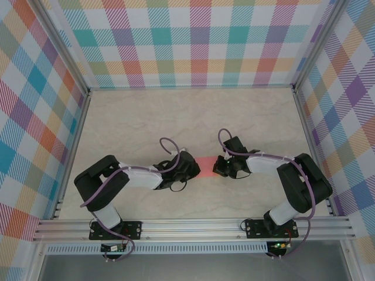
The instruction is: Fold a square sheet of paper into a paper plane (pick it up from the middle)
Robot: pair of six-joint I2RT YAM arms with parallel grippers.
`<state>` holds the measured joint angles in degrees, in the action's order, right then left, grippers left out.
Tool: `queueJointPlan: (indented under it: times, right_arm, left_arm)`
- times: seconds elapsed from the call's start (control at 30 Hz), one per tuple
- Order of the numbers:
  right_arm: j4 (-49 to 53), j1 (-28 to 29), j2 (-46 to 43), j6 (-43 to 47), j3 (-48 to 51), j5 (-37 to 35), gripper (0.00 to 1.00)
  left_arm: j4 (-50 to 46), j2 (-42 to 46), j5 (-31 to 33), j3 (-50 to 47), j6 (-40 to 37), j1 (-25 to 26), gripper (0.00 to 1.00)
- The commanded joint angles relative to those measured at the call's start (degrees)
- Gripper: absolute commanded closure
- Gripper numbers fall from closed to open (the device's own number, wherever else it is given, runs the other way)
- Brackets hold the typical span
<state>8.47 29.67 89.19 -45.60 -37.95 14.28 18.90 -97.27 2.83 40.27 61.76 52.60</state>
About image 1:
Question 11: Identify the pink paper sheet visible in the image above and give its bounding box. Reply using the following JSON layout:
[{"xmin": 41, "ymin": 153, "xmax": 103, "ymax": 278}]
[{"xmin": 195, "ymin": 156, "xmax": 219, "ymax": 179}]

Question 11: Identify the small dark circuit board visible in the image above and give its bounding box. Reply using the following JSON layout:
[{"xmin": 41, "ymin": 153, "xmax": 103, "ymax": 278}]
[{"xmin": 101, "ymin": 244, "xmax": 127, "ymax": 253}]

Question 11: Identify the aluminium mounting rail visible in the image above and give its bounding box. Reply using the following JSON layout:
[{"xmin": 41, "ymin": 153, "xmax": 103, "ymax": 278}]
[{"xmin": 32, "ymin": 215, "xmax": 357, "ymax": 242}]

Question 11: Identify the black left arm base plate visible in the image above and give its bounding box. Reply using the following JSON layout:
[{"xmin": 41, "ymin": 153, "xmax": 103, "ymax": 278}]
[{"xmin": 88, "ymin": 221, "xmax": 144, "ymax": 241}]

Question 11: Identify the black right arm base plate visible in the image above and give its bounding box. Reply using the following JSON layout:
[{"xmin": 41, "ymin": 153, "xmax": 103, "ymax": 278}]
[{"xmin": 244, "ymin": 218, "xmax": 299, "ymax": 239}]

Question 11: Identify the slotted grey cable duct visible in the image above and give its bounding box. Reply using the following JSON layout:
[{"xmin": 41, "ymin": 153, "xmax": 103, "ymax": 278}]
[{"xmin": 46, "ymin": 241, "xmax": 269, "ymax": 255}]

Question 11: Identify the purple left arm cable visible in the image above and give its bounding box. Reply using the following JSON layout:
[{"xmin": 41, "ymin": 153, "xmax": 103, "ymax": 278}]
[{"xmin": 80, "ymin": 137, "xmax": 181, "ymax": 262}]

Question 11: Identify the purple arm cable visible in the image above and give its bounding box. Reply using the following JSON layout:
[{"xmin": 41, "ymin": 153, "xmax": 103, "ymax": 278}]
[
  {"xmin": 217, "ymin": 128, "xmax": 317, "ymax": 260},
  {"xmin": 80, "ymin": 137, "xmax": 181, "ymax": 262}
]

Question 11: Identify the aluminium side rail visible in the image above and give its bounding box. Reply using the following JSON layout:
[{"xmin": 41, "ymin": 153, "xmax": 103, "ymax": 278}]
[
  {"xmin": 292, "ymin": 87, "xmax": 336, "ymax": 217},
  {"xmin": 51, "ymin": 89, "xmax": 92, "ymax": 220}
]

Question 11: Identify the thin aluminium rail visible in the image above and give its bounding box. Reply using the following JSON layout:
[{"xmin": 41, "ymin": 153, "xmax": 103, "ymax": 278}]
[{"xmin": 87, "ymin": 84, "xmax": 296, "ymax": 92}]

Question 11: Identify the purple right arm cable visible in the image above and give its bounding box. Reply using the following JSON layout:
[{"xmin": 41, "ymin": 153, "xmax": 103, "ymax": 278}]
[{"xmin": 217, "ymin": 128, "xmax": 317, "ymax": 260}]

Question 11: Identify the aluminium corner post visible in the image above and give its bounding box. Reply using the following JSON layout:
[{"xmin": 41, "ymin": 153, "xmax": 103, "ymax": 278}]
[
  {"xmin": 291, "ymin": 0, "xmax": 349, "ymax": 93},
  {"xmin": 34, "ymin": 0, "xmax": 91, "ymax": 96}
]

